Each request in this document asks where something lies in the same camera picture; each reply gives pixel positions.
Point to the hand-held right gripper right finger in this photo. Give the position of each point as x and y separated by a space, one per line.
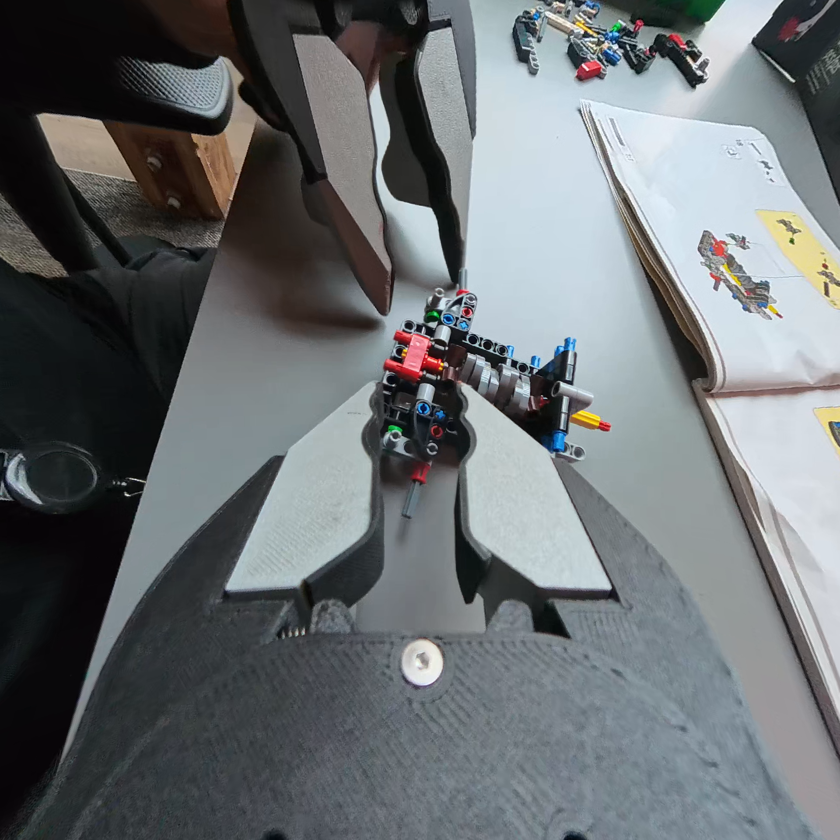
525 518

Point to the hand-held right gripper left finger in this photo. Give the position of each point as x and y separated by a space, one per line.
308 518

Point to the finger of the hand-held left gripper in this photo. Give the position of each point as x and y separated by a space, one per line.
446 98
341 131

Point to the lego chassis assembly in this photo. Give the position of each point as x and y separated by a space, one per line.
485 377

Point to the pile of lego pieces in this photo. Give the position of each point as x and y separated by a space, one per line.
682 56

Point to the lego instruction booklet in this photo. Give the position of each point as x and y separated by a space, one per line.
689 184

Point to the person's left forearm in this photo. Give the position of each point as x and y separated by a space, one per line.
65 39

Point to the lego set box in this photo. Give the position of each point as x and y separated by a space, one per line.
807 52

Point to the person's left hand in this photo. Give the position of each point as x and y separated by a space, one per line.
197 19

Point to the black chair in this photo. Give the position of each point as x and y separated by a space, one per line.
177 92

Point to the wooden table leg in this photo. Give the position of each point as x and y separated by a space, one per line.
190 170

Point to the green plastic bin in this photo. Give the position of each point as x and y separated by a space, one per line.
682 10

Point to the black badge reel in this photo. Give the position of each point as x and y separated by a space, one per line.
56 476

